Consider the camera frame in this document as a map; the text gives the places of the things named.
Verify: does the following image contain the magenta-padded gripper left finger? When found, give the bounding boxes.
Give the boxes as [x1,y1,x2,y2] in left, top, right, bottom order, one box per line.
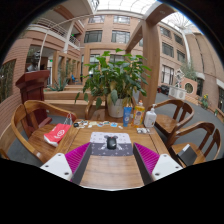
[39,142,93,185]

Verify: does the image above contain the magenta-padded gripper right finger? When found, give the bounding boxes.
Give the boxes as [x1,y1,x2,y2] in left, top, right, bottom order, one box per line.
[132,142,184,186]

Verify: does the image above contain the black computer mouse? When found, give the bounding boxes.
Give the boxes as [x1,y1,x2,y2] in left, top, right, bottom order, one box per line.
[106,136,118,151]

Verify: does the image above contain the grey white printed mouse pad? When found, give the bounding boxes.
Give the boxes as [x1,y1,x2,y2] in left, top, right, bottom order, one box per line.
[89,131,134,157]

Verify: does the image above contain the red and white bag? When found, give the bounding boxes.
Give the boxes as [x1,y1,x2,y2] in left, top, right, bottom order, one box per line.
[43,123,72,148]

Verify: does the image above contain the crumpled clear packet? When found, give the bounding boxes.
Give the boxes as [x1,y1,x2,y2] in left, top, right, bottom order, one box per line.
[135,127,152,135]

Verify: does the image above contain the white pump bottle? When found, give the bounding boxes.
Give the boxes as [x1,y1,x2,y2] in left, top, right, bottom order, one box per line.
[143,103,158,129]

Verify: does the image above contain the yellow liquid bottle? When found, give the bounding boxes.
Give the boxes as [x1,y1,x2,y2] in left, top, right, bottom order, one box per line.
[132,99,146,129]

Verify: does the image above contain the blue tube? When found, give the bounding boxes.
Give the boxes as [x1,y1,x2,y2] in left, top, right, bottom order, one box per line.
[122,106,133,128]

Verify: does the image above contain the green plant in white pot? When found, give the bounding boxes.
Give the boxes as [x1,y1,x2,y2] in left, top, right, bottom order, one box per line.
[74,48,153,118]

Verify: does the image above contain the dark bust statue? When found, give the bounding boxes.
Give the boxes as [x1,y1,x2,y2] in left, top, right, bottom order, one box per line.
[26,50,42,73]

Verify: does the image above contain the dark red wooden pedestal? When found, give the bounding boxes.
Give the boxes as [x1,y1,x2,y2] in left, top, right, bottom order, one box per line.
[15,69,53,129]

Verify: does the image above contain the white sculpture on pedestal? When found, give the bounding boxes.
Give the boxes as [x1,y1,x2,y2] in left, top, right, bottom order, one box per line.
[168,68,188,101]

